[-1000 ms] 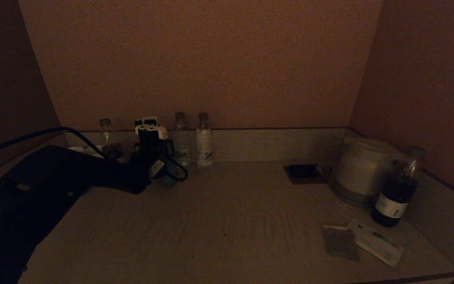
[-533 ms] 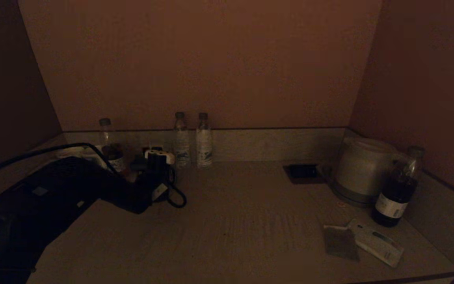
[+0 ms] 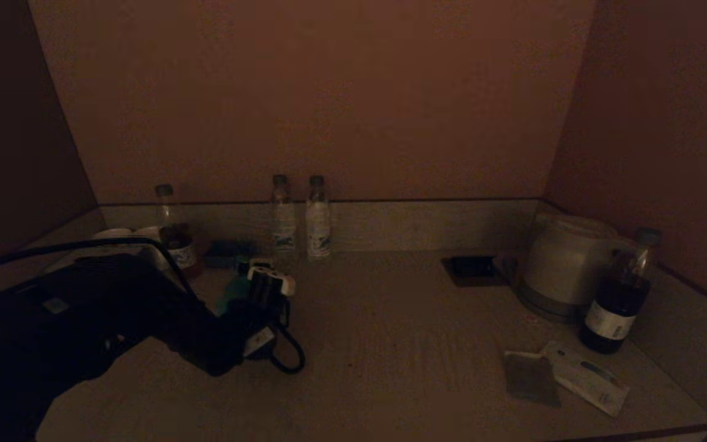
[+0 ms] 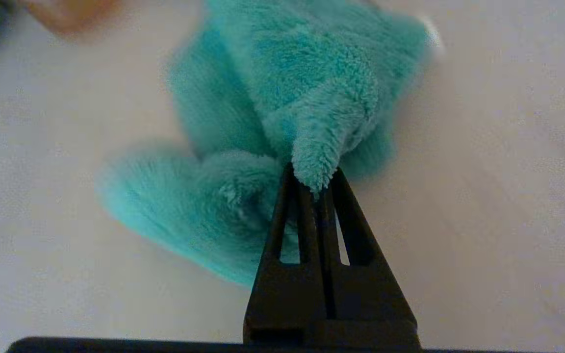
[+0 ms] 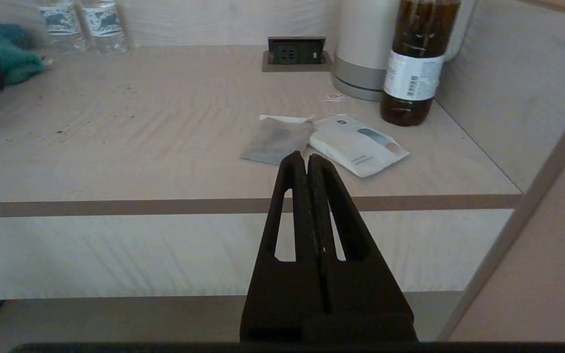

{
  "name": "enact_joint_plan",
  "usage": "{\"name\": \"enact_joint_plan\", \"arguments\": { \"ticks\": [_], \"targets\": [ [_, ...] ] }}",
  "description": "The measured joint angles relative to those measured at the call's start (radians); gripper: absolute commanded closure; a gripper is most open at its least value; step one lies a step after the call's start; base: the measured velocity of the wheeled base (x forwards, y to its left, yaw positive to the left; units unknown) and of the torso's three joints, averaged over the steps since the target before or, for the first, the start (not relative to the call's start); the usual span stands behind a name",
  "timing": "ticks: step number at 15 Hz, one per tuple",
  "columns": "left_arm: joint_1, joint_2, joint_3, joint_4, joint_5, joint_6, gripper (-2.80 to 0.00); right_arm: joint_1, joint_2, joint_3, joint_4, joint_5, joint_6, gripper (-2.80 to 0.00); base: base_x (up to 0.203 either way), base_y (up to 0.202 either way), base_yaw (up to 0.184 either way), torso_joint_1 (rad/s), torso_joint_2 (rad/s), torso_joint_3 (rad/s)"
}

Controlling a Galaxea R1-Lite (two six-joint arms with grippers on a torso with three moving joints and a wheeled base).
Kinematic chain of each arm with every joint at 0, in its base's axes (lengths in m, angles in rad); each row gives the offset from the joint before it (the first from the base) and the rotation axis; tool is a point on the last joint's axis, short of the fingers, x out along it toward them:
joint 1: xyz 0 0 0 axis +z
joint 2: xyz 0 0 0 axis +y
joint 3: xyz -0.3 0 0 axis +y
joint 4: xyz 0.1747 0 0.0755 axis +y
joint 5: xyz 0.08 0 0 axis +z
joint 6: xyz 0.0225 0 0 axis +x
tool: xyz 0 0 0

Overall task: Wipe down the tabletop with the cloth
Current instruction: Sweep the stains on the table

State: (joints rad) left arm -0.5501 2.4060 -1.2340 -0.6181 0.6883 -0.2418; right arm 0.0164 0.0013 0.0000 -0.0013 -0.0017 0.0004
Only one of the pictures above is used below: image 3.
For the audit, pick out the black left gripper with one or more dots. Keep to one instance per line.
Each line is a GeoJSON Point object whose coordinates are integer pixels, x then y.
{"type": "Point", "coordinates": [258, 319]}

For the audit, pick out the green fluffy cloth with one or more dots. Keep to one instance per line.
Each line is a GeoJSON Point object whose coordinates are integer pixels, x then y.
{"type": "Point", "coordinates": [231, 298]}

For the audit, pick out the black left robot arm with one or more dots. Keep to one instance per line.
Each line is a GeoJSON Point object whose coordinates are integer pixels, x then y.
{"type": "Point", "coordinates": [83, 319]}

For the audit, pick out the small blue tray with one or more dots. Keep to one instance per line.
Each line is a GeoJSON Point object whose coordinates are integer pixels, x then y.
{"type": "Point", "coordinates": [227, 253]}

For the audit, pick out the clear water bottle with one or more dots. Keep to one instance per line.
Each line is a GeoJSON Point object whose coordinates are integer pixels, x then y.
{"type": "Point", "coordinates": [318, 227]}
{"type": "Point", "coordinates": [284, 227]}

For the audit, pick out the amber tea bottle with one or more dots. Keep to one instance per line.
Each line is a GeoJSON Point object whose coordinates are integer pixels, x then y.
{"type": "Point", "coordinates": [175, 242]}

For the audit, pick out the white ceramic cup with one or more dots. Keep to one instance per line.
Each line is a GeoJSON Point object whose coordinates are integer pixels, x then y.
{"type": "Point", "coordinates": [148, 234]}

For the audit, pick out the white saucer dish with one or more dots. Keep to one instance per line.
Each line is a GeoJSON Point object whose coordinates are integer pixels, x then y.
{"type": "Point", "coordinates": [113, 234]}

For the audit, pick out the grey tissue box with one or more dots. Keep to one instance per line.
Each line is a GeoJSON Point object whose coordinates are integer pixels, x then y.
{"type": "Point", "coordinates": [83, 255]}

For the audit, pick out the black recessed socket panel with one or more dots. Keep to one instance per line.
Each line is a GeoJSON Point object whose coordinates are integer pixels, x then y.
{"type": "Point", "coordinates": [473, 271]}

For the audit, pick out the grey tea bag sachet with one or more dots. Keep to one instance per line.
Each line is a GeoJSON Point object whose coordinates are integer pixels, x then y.
{"type": "Point", "coordinates": [529, 380]}

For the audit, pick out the grey kettle base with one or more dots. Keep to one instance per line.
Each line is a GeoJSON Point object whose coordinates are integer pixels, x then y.
{"type": "Point", "coordinates": [540, 306]}

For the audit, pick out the white electric kettle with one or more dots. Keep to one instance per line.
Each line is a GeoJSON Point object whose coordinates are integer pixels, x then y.
{"type": "Point", "coordinates": [562, 261]}

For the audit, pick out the white paper sachet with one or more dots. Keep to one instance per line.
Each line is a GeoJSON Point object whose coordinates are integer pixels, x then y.
{"type": "Point", "coordinates": [593, 380]}

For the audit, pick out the dark cola bottle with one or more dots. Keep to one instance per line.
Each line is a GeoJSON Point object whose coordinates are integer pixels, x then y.
{"type": "Point", "coordinates": [614, 307]}

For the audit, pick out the black white-capped wrist camera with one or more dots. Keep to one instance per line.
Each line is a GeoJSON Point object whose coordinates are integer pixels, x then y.
{"type": "Point", "coordinates": [270, 285]}

